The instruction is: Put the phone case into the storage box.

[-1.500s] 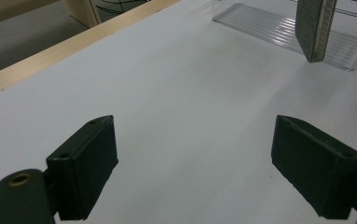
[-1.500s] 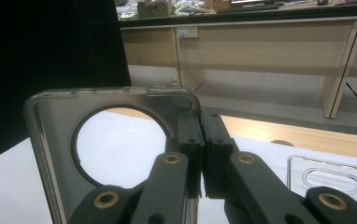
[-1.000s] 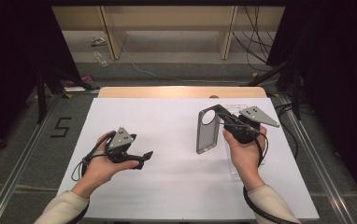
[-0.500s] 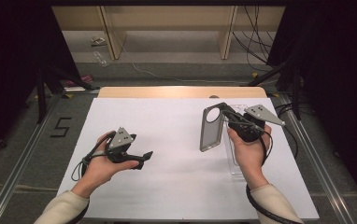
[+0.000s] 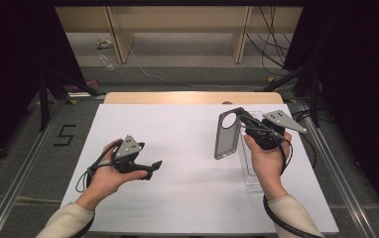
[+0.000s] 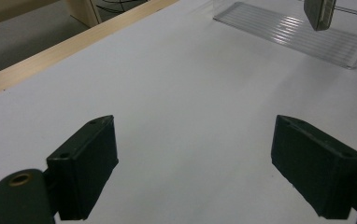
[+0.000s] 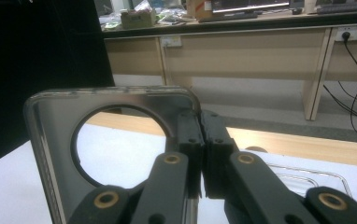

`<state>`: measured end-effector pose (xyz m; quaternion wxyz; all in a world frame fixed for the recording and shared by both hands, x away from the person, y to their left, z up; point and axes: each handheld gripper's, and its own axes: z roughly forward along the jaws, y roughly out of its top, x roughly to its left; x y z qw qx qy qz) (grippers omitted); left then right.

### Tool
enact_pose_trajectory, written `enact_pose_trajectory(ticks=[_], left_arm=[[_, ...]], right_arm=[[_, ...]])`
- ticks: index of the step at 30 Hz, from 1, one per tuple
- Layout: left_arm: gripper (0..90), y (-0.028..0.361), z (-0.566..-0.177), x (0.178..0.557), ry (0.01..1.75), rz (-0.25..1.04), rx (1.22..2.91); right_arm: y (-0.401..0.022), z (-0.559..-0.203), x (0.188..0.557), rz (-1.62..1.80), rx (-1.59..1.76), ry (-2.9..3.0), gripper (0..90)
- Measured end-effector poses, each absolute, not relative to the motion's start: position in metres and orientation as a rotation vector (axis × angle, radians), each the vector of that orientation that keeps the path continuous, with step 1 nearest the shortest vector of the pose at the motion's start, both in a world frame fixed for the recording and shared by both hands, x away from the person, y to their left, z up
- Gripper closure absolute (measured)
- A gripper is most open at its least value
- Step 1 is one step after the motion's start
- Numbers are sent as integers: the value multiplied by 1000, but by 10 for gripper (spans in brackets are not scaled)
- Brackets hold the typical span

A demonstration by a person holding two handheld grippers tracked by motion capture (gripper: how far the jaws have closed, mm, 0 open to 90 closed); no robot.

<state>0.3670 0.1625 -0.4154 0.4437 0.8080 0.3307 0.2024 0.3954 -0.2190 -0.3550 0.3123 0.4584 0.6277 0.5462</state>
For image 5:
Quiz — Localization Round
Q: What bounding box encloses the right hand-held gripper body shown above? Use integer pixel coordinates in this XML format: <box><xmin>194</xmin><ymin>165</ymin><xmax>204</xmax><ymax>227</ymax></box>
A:
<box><xmin>245</xmin><ymin>109</ymin><xmax>309</xmax><ymax>152</ymax></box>

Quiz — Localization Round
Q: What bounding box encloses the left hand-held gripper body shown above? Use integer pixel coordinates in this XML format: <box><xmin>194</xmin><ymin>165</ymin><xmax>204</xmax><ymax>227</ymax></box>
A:
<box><xmin>111</xmin><ymin>134</ymin><xmax>155</xmax><ymax>181</ymax></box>

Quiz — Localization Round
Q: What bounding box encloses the translucent grey phone case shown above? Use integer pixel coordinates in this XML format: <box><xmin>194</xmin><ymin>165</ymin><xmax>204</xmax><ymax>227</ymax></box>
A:
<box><xmin>213</xmin><ymin>106</ymin><xmax>246</xmax><ymax>161</ymax></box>

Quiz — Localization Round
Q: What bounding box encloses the clear plastic box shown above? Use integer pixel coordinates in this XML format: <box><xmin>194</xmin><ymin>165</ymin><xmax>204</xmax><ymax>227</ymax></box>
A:
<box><xmin>238</xmin><ymin>110</ymin><xmax>272</xmax><ymax>188</ymax></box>

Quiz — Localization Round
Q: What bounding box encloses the person's right hand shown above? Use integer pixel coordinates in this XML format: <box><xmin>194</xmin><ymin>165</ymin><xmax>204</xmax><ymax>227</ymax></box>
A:
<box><xmin>243</xmin><ymin>131</ymin><xmax>293</xmax><ymax>201</ymax></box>

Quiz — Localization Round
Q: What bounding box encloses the person's left hand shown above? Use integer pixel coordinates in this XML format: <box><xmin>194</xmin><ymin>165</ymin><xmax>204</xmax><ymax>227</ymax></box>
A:
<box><xmin>83</xmin><ymin>138</ymin><xmax>149</xmax><ymax>207</ymax></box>

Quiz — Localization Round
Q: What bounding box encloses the black metal stand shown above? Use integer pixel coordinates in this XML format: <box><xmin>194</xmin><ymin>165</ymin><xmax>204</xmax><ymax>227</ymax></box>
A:
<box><xmin>262</xmin><ymin>63</ymin><xmax>321</xmax><ymax>129</ymax></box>
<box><xmin>38</xmin><ymin>69</ymin><xmax>108</xmax><ymax>132</ymax></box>

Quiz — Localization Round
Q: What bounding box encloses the white paper stack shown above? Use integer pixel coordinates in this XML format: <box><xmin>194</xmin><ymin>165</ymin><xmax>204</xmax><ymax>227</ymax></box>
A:
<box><xmin>66</xmin><ymin>91</ymin><xmax>93</xmax><ymax>98</ymax></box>

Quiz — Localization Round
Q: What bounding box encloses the pink object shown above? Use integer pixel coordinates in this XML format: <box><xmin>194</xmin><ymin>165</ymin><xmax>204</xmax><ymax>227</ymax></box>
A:
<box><xmin>70</xmin><ymin>78</ymin><xmax>100</xmax><ymax>93</ymax></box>

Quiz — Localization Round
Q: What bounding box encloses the clear plastic item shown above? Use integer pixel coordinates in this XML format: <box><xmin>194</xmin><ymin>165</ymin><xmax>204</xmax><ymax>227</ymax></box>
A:
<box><xmin>98</xmin><ymin>54</ymin><xmax>116</xmax><ymax>71</ymax></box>

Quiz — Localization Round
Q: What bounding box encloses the black curtain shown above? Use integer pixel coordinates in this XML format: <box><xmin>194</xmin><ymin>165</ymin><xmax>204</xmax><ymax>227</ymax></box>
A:
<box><xmin>282</xmin><ymin>0</ymin><xmax>379</xmax><ymax>219</ymax></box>
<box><xmin>0</xmin><ymin>0</ymin><xmax>87</xmax><ymax>173</ymax></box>

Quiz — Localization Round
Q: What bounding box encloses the small grey item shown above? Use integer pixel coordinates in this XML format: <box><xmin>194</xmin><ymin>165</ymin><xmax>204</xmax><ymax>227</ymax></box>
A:
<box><xmin>95</xmin><ymin>37</ymin><xmax>114</xmax><ymax>51</ymax></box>

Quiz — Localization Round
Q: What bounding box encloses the light wooden shelf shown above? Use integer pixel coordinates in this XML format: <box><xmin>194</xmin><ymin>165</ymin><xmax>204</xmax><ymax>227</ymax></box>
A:
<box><xmin>55</xmin><ymin>5</ymin><xmax>305</xmax><ymax>64</ymax></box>

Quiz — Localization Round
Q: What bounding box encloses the left hand-held gripper cable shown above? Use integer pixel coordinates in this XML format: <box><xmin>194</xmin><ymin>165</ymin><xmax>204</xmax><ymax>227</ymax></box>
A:
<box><xmin>74</xmin><ymin>143</ymin><xmax>121</xmax><ymax>194</ymax></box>

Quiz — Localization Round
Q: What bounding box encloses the bundle of black cables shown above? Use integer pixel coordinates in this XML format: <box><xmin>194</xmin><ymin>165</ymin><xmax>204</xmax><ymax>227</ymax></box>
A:
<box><xmin>246</xmin><ymin>5</ymin><xmax>300</xmax><ymax>77</ymax></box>

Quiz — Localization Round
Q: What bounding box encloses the aluminium rail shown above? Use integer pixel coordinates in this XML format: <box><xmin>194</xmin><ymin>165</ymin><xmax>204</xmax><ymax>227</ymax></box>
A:
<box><xmin>295</xmin><ymin>98</ymin><xmax>379</xmax><ymax>238</ymax></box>
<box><xmin>0</xmin><ymin>100</ymin><xmax>65</xmax><ymax>238</ymax></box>

